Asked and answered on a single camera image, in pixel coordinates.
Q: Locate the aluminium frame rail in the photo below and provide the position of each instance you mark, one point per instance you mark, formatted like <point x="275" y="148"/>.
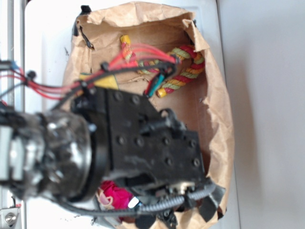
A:
<point x="12" y="14"/>

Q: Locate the yellow green sponge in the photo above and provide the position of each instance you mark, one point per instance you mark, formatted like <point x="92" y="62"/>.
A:
<point x="106" y="82"/>

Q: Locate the silver corner bracket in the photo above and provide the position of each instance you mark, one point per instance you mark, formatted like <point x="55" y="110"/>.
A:
<point x="10" y="218"/>

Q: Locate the red yellow green rope toy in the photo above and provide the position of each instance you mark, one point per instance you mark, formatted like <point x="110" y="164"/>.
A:
<point x="164" y="83"/>

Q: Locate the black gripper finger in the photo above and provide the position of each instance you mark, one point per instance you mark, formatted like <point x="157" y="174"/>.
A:
<point x="145" y="221"/>

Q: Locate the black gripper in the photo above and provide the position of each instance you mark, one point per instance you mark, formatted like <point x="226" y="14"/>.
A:
<point x="138" y="147"/>

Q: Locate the brown paper bag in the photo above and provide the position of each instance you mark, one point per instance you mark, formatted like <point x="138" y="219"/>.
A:
<point x="203" y="104"/>

